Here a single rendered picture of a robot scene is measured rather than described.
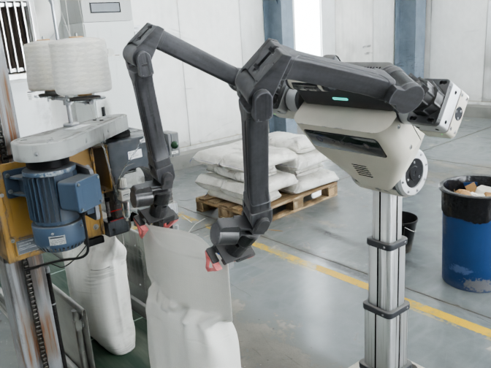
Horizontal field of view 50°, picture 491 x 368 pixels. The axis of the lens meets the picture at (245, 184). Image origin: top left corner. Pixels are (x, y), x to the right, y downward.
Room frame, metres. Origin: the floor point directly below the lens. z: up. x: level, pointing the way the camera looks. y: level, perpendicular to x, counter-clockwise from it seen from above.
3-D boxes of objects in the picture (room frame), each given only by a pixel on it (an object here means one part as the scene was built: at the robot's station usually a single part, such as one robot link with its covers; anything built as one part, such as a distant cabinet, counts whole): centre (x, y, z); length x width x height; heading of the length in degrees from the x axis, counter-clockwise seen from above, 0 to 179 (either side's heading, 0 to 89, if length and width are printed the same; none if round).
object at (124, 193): (1.74, 0.42, 1.14); 0.05 x 0.04 x 0.16; 130
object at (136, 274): (2.46, 0.54, 0.54); 1.05 x 0.02 x 0.41; 40
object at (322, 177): (5.07, -0.59, 0.20); 0.67 x 0.43 x 0.15; 130
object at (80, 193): (1.45, 0.48, 1.25); 0.10 x 0.08 x 0.12; 155
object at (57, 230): (1.49, 0.57, 1.21); 0.15 x 0.15 x 0.25
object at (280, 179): (4.67, -0.13, 0.32); 0.66 x 0.43 x 0.15; 132
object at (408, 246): (3.70, -1.13, 0.13); 0.30 x 0.30 x 0.26
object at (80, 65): (1.60, 0.46, 1.61); 0.17 x 0.17 x 0.17
